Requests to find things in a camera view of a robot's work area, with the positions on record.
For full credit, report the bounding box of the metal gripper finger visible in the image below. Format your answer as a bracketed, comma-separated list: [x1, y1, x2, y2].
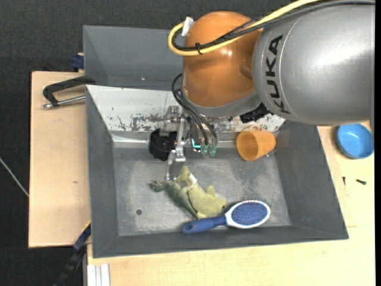
[164, 146, 188, 181]

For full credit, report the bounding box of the black round object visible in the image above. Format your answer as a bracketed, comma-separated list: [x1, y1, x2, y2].
[148, 128, 179, 162]

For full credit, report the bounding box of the green plush frog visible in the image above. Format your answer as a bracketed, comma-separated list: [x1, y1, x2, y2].
[148, 165, 228, 220]

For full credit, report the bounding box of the orange cup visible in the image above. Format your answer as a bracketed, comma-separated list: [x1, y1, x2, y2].
[236, 130, 277, 162]

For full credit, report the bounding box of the grey metal bin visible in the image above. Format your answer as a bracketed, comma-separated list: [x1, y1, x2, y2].
[82, 24, 349, 259]

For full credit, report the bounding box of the blue and white brush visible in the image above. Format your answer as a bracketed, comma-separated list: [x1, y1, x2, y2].
[181, 200, 272, 235]

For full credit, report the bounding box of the pale wood board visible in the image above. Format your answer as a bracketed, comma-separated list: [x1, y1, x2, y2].
[28, 71, 92, 248]

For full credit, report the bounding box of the blue bowl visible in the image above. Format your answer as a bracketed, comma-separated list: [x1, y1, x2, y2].
[336, 123, 375, 160]

